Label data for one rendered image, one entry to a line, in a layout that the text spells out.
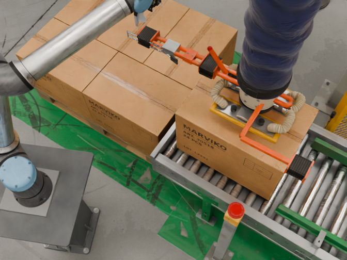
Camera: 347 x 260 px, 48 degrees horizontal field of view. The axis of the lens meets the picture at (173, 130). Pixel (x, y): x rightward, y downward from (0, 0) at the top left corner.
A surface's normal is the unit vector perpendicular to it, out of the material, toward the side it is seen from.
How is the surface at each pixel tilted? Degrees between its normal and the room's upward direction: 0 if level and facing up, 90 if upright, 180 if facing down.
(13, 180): 10
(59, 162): 0
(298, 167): 0
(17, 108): 0
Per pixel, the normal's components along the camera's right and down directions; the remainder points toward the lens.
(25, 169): 0.09, -0.36
